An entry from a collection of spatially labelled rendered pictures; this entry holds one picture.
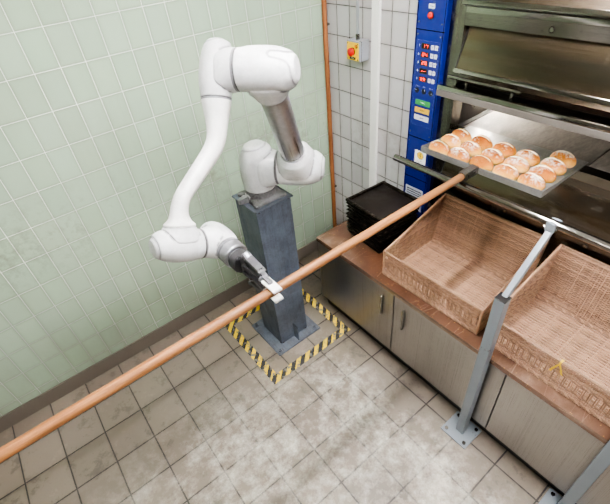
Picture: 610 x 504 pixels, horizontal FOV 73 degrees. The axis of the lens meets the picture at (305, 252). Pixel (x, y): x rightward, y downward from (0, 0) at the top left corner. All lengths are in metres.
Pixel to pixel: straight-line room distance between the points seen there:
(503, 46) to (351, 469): 1.96
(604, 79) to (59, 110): 2.09
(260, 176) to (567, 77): 1.24
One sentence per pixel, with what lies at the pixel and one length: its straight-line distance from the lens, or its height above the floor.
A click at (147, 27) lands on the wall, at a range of 2.16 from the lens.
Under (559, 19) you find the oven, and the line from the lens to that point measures 1.87.
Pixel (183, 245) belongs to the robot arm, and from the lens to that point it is 1.34.
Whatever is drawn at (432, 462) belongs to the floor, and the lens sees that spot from 2.27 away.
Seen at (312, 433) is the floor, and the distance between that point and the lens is 2.30.
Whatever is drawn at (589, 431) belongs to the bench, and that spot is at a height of 0.56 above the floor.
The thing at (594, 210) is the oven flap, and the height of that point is 1.04.
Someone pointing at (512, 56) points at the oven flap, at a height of 1.54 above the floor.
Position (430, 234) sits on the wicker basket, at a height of 0.63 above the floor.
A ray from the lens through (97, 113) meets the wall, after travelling 2.14.
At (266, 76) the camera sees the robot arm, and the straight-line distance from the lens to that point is 1.37.
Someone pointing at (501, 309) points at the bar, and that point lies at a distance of 1.62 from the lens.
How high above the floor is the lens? 2.06
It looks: 40 degrees down
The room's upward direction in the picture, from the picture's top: 6 degrees counter-clockwise
